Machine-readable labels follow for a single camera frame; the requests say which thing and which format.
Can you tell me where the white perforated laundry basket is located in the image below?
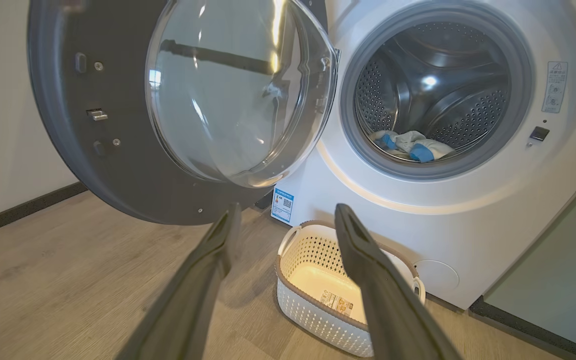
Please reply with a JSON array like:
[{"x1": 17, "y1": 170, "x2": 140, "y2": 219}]
[{"x1": 274, "y1": 220, "x2": 426, "y2": 358}]

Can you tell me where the round white filter cover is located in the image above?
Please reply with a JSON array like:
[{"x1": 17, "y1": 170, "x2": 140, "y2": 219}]
[{"x1": 413, "y1": 259, "x2": 460, "y2": 296}]

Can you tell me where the white garment with blue cuffs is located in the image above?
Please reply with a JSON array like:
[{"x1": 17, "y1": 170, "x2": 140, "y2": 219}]
[{"x1": 369, "y1": 130, "x2": 455, "y2": 163}]

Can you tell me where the paper sticker inside basket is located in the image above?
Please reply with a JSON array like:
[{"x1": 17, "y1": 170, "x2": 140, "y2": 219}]
[{"x1": 320, "y1": 290, "x2": 354, "y2": 318}]

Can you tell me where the white washing machine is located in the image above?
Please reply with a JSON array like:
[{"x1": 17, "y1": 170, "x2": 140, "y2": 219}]
[{"x1": 268, "y1": 0, "x2": 576, "y2": 311}]

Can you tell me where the perforated steel drum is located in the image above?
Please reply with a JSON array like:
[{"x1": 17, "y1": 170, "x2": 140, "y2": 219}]
[{"x1": 355, "y1": 21, "x2": 511, "y2": 163}]

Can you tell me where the washing machine door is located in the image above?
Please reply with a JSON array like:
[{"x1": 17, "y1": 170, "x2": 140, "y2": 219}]
[{"x1": 27, "y1": 0, "x2": 341, "y2": 226}]

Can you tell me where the blue white energy label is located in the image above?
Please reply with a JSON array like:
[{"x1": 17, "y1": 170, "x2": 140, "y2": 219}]
[{"x1": 271, "y1": 188, "x2": 295, "y2": 224}]

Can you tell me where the grey warning sticker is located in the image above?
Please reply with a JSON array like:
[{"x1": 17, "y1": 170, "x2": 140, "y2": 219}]
[{"x1": 542, "y1": 61, "x2": 569, "y2": 114}]

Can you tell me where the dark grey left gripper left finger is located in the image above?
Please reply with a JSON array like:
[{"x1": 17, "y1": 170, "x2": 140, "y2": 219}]
[{"x1": 115, "y1": 202, "x2": 243, "y2": 360}]

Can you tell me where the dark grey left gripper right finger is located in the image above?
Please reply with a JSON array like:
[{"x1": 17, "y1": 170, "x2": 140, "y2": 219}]
[{"x1": 334, "y1": 203, "x2": 461, "y2": 360}]

